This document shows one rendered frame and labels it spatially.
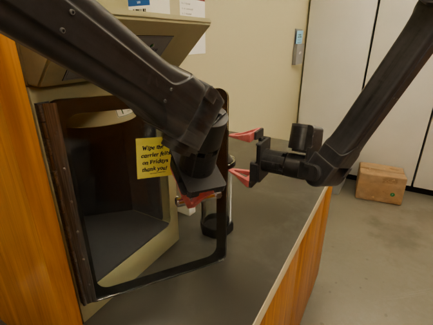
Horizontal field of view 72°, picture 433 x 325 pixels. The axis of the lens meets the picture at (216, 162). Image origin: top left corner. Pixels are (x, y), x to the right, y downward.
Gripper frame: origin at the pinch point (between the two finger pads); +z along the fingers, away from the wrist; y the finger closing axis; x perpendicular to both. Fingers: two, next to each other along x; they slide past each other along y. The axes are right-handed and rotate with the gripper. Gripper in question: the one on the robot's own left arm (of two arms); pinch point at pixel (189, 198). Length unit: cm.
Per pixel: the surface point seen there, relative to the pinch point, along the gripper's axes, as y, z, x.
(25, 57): -14.2, -20.4, -21.7
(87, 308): 4.8, 24.0, -20.1
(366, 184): -72, 143, 228
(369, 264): -3, 131, 156
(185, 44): -24.4, -17.7, 5.2
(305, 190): -17, 36, 58
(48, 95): -14.1, -14.3, -19.9
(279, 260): 7.9, 24.5, 26.0
